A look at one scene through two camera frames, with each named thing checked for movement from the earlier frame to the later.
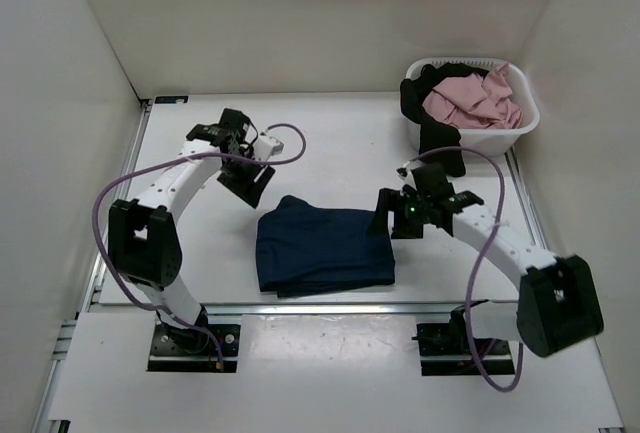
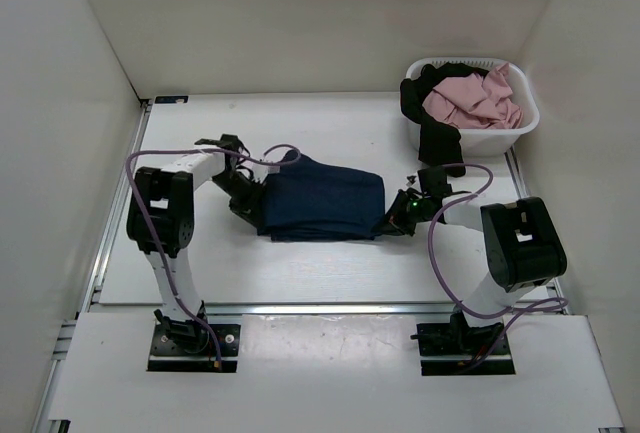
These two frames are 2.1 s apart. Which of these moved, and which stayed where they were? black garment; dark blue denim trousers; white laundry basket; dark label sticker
Moved: dark blue denim trousers
Stayed: black garment; white laundry basket; dark label sticker
